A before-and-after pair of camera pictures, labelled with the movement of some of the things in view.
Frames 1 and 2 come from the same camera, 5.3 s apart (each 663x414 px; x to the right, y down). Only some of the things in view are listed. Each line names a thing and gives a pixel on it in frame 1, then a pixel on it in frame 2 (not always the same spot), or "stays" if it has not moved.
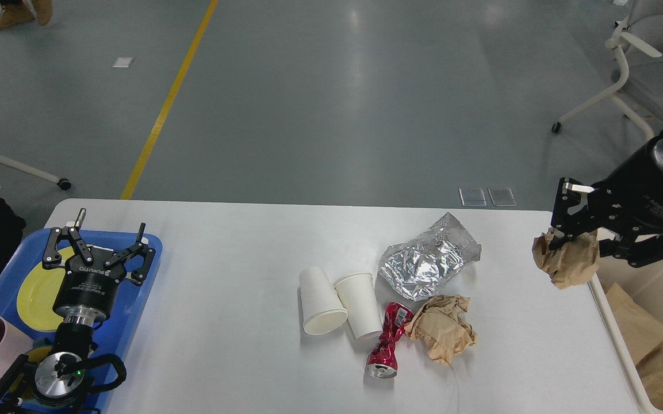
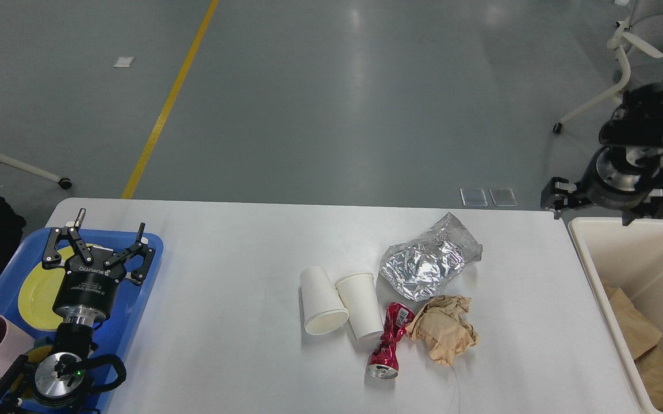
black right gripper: [637, 197] to [612, 181]
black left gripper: [88, 291] stays
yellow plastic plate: [38, 291] stays
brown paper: [437, 322] stays
